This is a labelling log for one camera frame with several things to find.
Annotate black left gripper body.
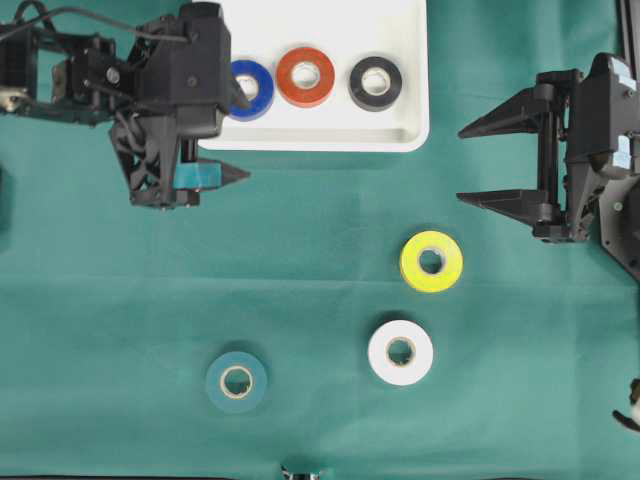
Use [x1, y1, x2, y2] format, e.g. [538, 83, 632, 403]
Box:
[52, 15, 200, 209]

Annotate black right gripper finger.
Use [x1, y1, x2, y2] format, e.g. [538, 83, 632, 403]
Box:
[456, 189, 550, 227]
[458, 88, 543, 139]

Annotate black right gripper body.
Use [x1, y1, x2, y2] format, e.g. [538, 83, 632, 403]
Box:
[533, 53, 639, 243]

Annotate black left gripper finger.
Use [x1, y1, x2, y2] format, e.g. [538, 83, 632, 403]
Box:
[174, 160, 250, 191]
[228, 74, 251, 111]

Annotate blue tape roll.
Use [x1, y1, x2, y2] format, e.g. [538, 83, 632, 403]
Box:
[230, 60, 274, 122]

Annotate orange tape roll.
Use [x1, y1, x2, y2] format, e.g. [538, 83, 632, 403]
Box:
[276, 47, 335, 108]

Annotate black tape roll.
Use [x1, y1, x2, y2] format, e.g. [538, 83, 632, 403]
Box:
[349, 56, 403, 112]

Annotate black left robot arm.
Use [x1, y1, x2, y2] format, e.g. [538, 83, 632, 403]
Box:
[1, 2, 248, 209]

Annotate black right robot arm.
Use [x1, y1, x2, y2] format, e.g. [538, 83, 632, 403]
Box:
[457, 1, 639, 277]

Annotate white plastic case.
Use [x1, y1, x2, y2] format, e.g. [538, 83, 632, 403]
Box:
[200, 1, 430, 152]

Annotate yellow tape roll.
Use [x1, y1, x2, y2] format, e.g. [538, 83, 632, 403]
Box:
[399, 230, 464, 293]

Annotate white tape roll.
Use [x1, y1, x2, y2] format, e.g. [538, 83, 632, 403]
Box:
[367, 320, 435, 387]

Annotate teal tape roll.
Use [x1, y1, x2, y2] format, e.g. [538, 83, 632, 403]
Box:
[205, 351, 268, 414]

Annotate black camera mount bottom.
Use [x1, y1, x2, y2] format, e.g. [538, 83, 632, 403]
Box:
[280, 463, 328, 480]

